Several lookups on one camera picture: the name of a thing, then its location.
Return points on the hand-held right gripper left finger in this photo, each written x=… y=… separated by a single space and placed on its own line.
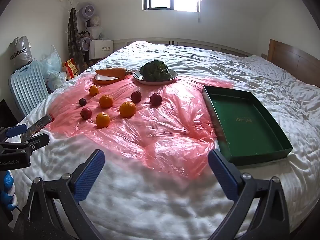
x=90 y=175

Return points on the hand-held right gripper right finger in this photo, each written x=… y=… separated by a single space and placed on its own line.
x=222 y=177

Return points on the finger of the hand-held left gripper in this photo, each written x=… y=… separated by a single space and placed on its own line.
x=16 y=130
x=37 y=142

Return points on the green tray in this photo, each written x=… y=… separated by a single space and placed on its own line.
x=245 y=130

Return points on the red apple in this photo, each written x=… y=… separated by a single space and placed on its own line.
x=156 y=99
x=86 y=113
x=136 y=96

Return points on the dark plum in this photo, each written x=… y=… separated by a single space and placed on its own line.
x=82 y=101

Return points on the large orange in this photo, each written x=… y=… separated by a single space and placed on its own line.
x=127 y=109

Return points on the person's left hand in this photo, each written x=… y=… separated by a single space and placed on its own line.
x=7 y=192

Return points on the light blue suitcase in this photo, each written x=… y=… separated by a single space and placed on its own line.
x=27 y=87

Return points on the pink plastic sheet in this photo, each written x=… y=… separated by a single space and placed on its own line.
x=162 y=130

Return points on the clear plastic bag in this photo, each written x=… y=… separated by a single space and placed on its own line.
x=52 y=62

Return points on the grey printed bag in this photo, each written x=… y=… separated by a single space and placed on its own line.
x=21 y=52

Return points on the red and yellow box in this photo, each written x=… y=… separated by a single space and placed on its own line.
x=72 y=68

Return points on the orange plate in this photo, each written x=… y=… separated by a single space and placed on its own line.
x=105 y=80

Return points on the carrot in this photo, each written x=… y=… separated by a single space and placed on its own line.
x=110 y=72

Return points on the white plate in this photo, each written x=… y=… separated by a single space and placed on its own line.
x=137 y=77

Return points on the small white fan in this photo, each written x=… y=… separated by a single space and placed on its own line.
x=88 y=11
x=85 y=43

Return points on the plaid scarf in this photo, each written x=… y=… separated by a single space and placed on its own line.
x=73 y=35

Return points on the white cardboard box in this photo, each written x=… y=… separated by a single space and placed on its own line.
x=101 y=50

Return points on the green leafy vegetable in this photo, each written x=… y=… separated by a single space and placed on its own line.
x=155 y=71

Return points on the white plastic bag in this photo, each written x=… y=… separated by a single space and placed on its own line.
x=96 y=30

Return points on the wooden headboard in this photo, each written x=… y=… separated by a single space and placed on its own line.
x=287 y=57

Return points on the white coat rack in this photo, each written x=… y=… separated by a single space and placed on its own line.
x=70 y=0

